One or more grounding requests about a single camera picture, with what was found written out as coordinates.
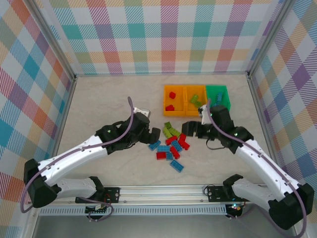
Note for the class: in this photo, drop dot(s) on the lime green lego brick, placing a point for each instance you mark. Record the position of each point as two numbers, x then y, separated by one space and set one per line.
198 103
194 98
166 132
174 132
168 124

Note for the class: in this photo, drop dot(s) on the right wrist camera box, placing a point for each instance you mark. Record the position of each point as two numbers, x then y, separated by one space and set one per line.
204 114

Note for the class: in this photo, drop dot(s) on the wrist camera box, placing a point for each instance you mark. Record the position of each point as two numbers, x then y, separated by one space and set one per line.
204 114
143 112

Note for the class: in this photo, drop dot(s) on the aluminium side rail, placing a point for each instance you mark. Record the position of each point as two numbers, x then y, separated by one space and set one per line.
259 109
65 111

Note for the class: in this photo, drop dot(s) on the aluminium back rail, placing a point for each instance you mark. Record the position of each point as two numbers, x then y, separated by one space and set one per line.
161 74

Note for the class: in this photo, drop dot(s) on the blue lego brick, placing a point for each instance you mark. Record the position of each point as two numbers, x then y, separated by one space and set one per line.
219 97
177 165
164 148
169 155
153 146
177 144

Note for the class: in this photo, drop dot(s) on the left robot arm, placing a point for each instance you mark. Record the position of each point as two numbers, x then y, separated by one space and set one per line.
74 158

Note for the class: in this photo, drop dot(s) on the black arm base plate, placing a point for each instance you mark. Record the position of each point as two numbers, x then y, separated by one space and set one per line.
114 194
215 193

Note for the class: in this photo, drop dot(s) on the small electronics board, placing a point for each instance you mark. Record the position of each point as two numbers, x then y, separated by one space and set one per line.
235 207
96 210

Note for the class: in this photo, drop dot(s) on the red lego brick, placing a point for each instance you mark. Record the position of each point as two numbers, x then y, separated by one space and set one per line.
161 155
170 107
174 152
184 146
172 95
170 140
182 137

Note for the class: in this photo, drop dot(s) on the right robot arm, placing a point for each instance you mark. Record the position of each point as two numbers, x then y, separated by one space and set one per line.
260 163

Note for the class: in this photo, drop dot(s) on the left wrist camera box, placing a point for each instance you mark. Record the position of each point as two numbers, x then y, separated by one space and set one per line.
143 112

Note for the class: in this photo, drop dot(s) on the aluminium frame post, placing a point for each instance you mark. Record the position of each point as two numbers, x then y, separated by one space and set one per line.
270 37
53 39

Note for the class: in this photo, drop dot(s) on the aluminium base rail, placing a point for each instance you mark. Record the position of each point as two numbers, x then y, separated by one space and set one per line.
161 194

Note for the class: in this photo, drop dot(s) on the orange plastic bin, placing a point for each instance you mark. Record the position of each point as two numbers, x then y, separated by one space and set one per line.
192 113
178 101

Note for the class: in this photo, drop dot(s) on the green plastic bin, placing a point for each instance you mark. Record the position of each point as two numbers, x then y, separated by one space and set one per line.
213 90

